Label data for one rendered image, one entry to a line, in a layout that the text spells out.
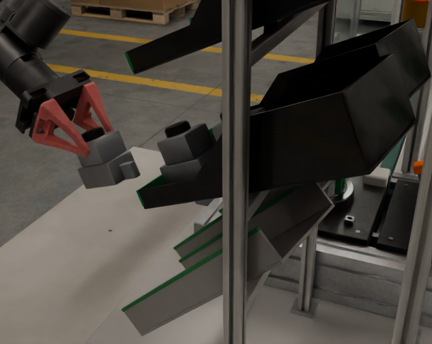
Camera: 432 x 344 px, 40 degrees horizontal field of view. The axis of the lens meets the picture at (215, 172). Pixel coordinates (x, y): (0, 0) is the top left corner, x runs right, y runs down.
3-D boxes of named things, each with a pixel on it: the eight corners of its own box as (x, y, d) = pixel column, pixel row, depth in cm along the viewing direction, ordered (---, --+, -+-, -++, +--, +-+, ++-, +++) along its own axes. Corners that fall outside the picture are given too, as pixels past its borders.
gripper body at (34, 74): (93, 76, 78) (56, 42, 80) (32, 101, 71) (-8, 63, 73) (82, 110, 83) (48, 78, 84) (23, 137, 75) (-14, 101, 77)
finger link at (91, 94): (133, 115, 76) (84, 70, 78) (93, 136, 71) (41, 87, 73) (119, 150, 81) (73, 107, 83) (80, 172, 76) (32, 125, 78)
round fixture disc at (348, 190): (269, 203, 110) (269, 194, 109) (291, 171, 121) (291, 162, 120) (344, 219, 105) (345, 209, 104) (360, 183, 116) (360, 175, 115)
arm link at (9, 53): (-6, 65, 83) (-33, 56, 77) (24, 26, 82) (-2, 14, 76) (26, 96, 81) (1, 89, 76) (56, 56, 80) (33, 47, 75)
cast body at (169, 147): (167, 190, 70) (145, 136, 68) (189, 175, 73) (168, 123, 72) (221, 181, 65) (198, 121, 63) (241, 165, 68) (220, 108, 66)
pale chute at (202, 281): (140, 336, 77) (120, 309, 77) (198, 282, 87) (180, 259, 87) (282, 263, 58) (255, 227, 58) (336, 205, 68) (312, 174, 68)
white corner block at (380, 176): (361, 192, 117) (364, 174, 115) (366, 181, 121) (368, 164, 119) (385, 196, 116) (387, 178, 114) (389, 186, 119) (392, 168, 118)
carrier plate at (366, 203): (234, 220, 108) (234, 211, 107) (275, 165, 128) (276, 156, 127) (366, 250, 100) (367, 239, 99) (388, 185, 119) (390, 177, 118)
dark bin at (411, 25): (198, 155, 79) (178, 104, 78) (248, 123, 89) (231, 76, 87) (396, 111, 61) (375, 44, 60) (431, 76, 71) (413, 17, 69)
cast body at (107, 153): (85, 190, 77) (63, 140, 76) (109, 175, 80) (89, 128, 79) (126, 184, 72) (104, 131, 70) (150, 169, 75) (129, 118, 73)
